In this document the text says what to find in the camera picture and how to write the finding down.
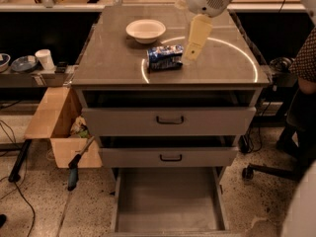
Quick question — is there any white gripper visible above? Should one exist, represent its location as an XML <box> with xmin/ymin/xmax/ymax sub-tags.
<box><xmin>175</xmin><ymin>0</ymin><xmax>232</xmax><ymax>65</ymax></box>

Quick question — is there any black floor cable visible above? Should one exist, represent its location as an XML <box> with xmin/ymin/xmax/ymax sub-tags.
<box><xmin>0</xmin><ymin>118</ymin><xmax>37</xmax><ymax>237</ymax></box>

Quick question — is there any person in patterned shirt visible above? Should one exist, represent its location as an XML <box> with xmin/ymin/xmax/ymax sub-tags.
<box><xmin>287</xmin><ymin>28</ymin><xmax>316</xmax><ymax>130</ymax></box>

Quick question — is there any coiled black cable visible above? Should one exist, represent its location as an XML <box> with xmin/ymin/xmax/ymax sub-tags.
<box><xmin>269</xmin><ymin>56</ymin><xmax>294</xmax><ymax>73</ymax></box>

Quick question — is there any grey drawer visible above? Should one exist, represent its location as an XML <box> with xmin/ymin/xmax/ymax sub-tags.
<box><xmin>82</xmin><ymin>90</ymin><xmax>256</xmax><ymax>136</ymax></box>
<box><xmin>100</xmin><ymin>136</ymin><xmax>238</xmax><ymax>168</ymax></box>
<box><xmin>110</xmin><ymin>167</ymin><xmax>229</xmax><ymax>237</ymax></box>

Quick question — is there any black teal clamp tool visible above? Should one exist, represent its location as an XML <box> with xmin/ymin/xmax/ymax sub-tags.
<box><xmin>67</xmin><ymin>136</ymin><xmax>95</xmax><ymax>192</ymax></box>

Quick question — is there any white foam cup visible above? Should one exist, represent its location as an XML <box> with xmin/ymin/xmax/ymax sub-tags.
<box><xmin>35</xmin><ymin>49</ymin><xmax>54</xmax><ymax>70</ymax></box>

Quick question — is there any blue pepsi can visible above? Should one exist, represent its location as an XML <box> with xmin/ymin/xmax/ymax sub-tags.
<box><xmin>147</xmin><ymin>44</ymin><xmax>184</xmax><ymax>71</ymax></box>

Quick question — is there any grey drawer cabinet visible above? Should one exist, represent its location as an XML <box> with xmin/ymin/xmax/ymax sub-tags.
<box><xmin>70</xmin><ymin>4</ymin><xmax>271</xmax><ymax>237</ymax></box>

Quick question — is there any grey middle drawer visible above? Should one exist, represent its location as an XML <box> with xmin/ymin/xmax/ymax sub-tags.
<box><xmin>100</xmin><ymin>136</ymin><xmax>238</xmax><ymax>168</ymax></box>

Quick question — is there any grey bottom drawer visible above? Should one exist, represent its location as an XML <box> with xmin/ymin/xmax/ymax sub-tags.
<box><xmin>110</xmin><ymin>167</ymin><xmax>229</xmax><ymax>237</ymax></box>

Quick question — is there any open cardboard box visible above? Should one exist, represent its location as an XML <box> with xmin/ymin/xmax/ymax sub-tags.
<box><xmin>25</xmin><ymin>87</ymin><xmax>92</xmax><ymax>168</ymax></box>

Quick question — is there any blue grey bowl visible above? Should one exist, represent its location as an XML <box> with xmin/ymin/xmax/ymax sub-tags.
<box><xmin>11</xmin><ymin>55</ymin><xmax>39</xmax><ymax>73</ymax></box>

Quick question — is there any grey top drawer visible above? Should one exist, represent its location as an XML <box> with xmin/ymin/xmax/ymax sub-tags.
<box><xmin>82</xmin><ymin>90</ymin><xmax>256</xmax><ymax>136</ymax></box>

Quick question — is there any grey side shelf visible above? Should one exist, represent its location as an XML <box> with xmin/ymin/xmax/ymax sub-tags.
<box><xmin>0</xmin><ymin>65</ymin><xmax>77</xmax><ymax>88</ymax></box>

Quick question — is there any white bowl at edge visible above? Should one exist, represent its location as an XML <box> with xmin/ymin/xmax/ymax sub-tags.
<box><xmin>0</xmin><ymin>53</ymin><xmax>11</xmax><ymax>73</ymax></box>

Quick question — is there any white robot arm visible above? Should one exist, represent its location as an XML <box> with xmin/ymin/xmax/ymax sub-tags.
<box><xmin>177</xmin><ymin>0</ymin><xmax>316</xmax><ymax>237</ymax></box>

